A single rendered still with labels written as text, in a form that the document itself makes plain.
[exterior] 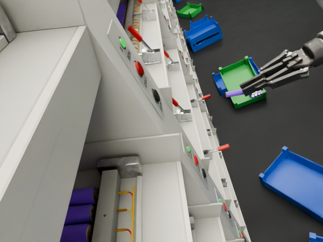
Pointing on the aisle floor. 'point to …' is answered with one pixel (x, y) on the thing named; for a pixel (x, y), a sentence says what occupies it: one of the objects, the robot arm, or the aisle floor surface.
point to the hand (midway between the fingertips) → (253, 85)
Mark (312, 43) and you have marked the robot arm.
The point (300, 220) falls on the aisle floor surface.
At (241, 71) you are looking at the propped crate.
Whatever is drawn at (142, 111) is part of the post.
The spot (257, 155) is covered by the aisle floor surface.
